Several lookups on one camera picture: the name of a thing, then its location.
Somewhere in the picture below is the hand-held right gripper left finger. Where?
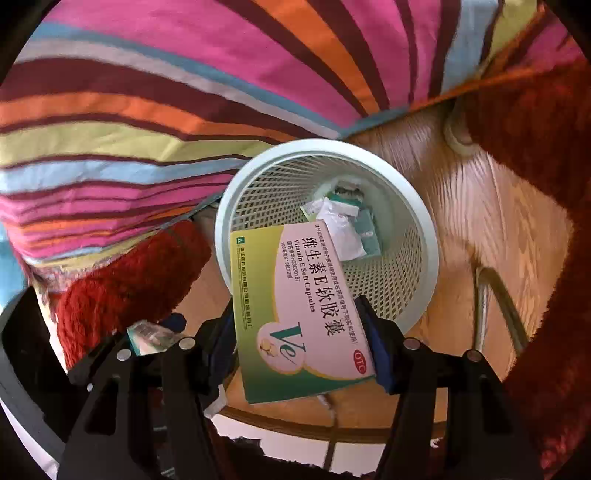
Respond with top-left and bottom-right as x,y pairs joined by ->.
55,307 -> 241,480

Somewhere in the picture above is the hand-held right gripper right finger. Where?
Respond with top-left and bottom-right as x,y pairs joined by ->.
353,295 -> 548,480

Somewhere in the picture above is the small teal box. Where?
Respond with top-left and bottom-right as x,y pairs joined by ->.
127,322 -> 183,356

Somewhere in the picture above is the white mesh wastebasket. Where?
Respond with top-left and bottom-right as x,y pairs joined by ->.
213,138 -> 439,333

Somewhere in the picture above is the pink green medicine box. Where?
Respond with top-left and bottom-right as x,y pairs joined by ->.
229,219 -> 376,404

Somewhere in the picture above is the long teal box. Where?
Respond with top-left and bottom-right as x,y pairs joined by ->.
353,203 -> 384,257

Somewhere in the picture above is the white plastic packet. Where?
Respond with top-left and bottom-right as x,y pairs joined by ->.
318,198 -> 368,261

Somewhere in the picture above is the red shaggy rug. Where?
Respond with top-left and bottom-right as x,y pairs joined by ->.
55,222 -> 218,370
462,60 -> 591,472

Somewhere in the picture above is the floral bed skirt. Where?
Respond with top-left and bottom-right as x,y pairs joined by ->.
14,249 -> 153,301

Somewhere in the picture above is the chrome metal leg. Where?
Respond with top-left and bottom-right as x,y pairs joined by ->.
473,265 -> 529,365

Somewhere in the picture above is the striped bed sheet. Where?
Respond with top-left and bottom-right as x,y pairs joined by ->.
0,0 -> 587,278

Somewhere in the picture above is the cream bed foot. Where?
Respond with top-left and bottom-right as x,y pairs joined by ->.
443,104 -> 483,155

